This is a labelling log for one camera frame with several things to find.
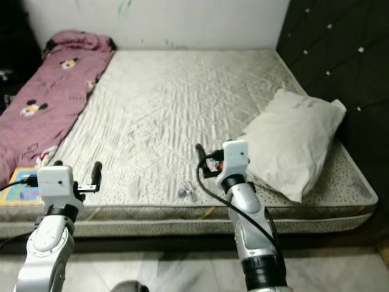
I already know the silver foil wrapper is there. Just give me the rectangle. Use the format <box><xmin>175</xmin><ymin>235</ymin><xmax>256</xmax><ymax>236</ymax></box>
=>
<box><xmin>177</xmin><ymin>187</ymin><xmax>198</xmax><ymax>201</ymax></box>

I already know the colourful picture book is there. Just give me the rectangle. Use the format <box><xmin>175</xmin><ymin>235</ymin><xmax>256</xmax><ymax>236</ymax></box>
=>
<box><xmin>0</xmin><ymin>167</ymin><xmax>44</xmax><ymax>206</ymax></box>

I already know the white pillow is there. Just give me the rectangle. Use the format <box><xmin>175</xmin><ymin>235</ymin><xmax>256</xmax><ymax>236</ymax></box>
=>
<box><xmin>243</xmin><ymin>88</ymin><xmax>347</xmax><ymax>203</ymax></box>

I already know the grey quilted mattress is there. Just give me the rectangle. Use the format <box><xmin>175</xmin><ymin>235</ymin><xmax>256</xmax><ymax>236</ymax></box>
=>
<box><xmin>0</xmin><ymin>49</ymin><xmax>379</xmax><ymax>239</ymax></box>

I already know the purple cartoon mouse blanket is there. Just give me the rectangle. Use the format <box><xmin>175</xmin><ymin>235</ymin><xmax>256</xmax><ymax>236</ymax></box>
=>
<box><xmin>0</xmin><ymin>30</ymin><xmax>116</xmax><ymax>186</ymax></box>

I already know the grey left robot leg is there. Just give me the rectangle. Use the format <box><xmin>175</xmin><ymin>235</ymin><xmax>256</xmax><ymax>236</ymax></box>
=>
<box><xmin>111</xmin><ymin>280</ymin><xmax>150</xmax><ymax>292</ymax></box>

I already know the black cabinet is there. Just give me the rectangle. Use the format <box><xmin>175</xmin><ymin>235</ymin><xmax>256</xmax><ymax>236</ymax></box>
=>
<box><xmin>0</xmin><ymin>0</ymin><xmax>32</xmax><ymax>116</ymax></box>

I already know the black tufted headboard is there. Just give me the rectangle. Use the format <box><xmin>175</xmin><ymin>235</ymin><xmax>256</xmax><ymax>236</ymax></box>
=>
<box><xmin>277</xmin><ymin>0</ymin><xmax>389</xmax><ymax>189</ymax></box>

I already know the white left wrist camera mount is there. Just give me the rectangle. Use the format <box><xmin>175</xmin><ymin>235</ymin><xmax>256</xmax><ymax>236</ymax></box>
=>
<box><xmin>36</xmin><ymin>165</ymin><xmax>83</xmax><ymax>207</ymax></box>

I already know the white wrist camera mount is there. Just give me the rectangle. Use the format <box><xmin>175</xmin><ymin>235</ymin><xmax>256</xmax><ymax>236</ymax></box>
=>
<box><xmin>36</xmin><ymin>165</ymin><xmax>83</xmax><ymax>207</ymax></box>
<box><xmin>222</xmin><ymin>140</ymin><xmax>250</xmax><ymax>178</ymax></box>

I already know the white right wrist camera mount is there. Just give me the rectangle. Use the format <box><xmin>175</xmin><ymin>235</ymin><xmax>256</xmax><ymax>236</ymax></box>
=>
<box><xmin>222</xmin><ymin>140</ymin><xmax>250</xmax><ymax>178</ymax></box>

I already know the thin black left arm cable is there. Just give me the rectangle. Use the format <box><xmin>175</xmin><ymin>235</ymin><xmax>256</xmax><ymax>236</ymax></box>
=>
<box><xmin>0</xmin><ymin>231</ymin><xmax>32</xmax><ymax>249</ymax></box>

